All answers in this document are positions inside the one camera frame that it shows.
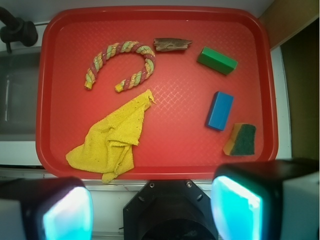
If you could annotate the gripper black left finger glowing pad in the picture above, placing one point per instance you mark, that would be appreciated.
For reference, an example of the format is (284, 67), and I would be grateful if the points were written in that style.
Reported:
(45, 209)

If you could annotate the brown wood piece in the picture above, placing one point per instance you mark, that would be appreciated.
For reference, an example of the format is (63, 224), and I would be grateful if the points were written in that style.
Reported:
(171, 44)

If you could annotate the yellow and green sponge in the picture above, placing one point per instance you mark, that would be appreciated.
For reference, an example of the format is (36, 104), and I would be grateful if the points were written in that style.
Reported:
(241, 141)

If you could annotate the green rectangular block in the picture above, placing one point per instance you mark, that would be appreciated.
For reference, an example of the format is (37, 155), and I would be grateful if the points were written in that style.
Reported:
(217, 61)

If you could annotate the steel sink basin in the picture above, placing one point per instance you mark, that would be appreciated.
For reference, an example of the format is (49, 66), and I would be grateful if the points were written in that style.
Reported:
(19, 75)

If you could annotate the multicolour twisted rope toy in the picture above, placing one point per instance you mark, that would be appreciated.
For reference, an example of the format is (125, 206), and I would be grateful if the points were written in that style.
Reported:
(117, 48)

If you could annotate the red plastic tray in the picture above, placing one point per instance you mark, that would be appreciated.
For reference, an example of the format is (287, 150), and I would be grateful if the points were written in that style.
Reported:
(175, 142)

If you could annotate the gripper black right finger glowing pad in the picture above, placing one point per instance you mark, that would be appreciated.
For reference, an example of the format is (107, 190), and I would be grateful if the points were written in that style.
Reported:
(271, 200)

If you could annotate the blue rectangular block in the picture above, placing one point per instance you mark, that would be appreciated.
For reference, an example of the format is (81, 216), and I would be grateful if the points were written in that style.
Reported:
(219, 111)

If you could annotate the yellow cloth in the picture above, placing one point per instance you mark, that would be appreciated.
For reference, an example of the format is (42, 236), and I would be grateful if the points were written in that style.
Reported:
(108, 145)

